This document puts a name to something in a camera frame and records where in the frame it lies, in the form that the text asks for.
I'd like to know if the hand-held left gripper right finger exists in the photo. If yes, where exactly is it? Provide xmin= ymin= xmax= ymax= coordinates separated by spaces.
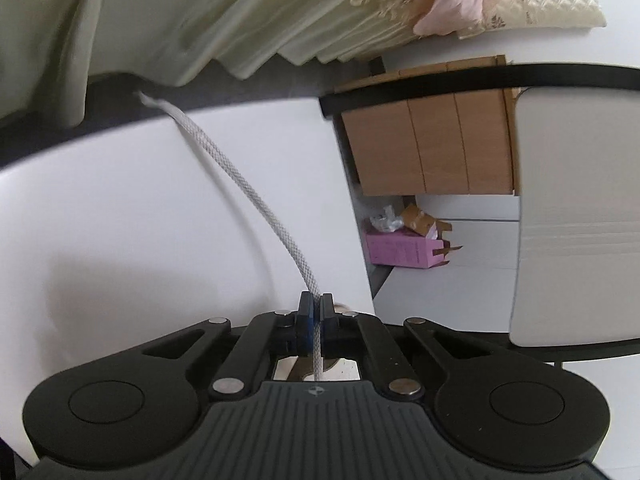
xmin=320 ymin=291 xmax=488 ymax=402

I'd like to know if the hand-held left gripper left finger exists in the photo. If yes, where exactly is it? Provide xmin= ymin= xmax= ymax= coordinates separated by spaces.
xmin=142 ymin=291 xmax=317 ymax=402

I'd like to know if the white shoelace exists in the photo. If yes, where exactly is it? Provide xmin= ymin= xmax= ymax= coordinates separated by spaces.
xmin=137 ymin=91 xmax=327 ymax=383

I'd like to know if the pink box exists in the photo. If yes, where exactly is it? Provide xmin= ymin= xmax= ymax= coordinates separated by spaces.
xmin=364 ymin=230 xmax=464 ymax=271

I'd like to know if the crumpled clear plastic bag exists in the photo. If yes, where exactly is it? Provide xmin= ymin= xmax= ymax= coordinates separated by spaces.
xmin=369 ymin=206 xmax=405 ymax=234

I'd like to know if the brown cardboard box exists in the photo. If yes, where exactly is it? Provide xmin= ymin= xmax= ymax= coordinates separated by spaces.
xmin=400 ymin=203 xmax=454 ymax=241

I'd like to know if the wooden nightstand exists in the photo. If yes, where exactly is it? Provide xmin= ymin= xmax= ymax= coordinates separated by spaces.
xmin=332 ymin=55 xmax=524 ymax=197

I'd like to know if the cream quilted bed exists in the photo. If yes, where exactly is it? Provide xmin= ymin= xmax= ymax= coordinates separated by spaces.
xmin=0 ymin=0 xmax=608 ymax=128

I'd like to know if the white chair with black frame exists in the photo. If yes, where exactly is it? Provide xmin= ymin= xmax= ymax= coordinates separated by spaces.
xmin=0 ymin=62 xmax=640 ymax=461

